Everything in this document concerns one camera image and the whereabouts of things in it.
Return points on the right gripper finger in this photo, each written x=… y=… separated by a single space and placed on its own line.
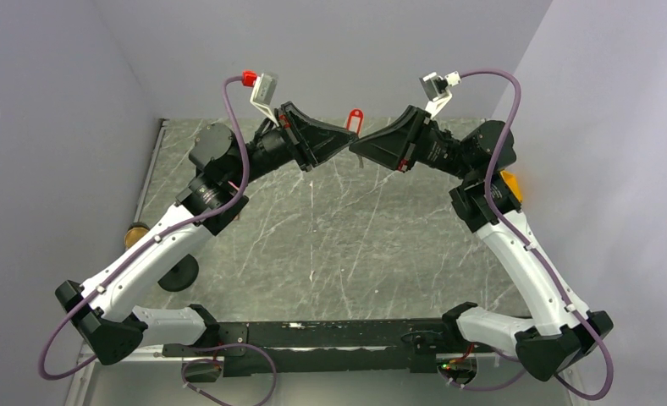
x=406 y=126
x=387 y=149

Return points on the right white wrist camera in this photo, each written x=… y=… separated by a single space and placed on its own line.
x=438 y=90

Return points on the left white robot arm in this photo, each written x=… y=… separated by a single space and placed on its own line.
x=105 y=309

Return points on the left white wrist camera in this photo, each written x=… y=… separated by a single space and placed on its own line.
x=262 y=94

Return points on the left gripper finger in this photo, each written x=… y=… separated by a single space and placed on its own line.
x=307 y=126
x=319 y=145

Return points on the brass round object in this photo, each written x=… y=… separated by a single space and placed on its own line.
x=135 y=232

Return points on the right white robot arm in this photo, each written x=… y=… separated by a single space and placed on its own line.
x=557 y=332

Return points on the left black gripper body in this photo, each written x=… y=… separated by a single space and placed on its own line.
x=292 y=141

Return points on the black round stand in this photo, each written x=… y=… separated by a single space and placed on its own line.
x=181 y=276

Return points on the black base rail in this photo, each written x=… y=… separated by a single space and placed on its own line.
x=417 y=345

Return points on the yellow bin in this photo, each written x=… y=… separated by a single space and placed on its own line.
x=512 y=182

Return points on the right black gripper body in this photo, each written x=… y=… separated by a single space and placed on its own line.
x=421 y=119

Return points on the red key tag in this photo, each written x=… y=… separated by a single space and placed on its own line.
x=355 y=120

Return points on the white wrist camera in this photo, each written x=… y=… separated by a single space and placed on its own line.
x=262 y=94
x=438 y=90

